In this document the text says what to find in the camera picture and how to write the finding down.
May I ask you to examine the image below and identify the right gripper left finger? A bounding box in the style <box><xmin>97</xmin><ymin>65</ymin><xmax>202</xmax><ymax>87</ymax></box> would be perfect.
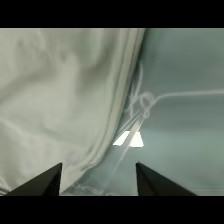
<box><xmin>5</xmin><ymin>162</ymin><xmax>64</xmax><ymax>197</ymax></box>

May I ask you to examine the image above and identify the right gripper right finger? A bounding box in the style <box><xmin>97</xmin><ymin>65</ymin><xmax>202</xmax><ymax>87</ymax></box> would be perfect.
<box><xmin>135</xmin><ymin>161</ymin><xmax>198</xmax><ymax>197</ymax></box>

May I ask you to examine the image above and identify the pale green shirt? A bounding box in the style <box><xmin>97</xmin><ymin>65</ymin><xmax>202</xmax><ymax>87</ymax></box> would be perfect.
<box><xmin>0</xmin><ymin>28</ymin><xmax>146</xmax><ymax>197</ymax></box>

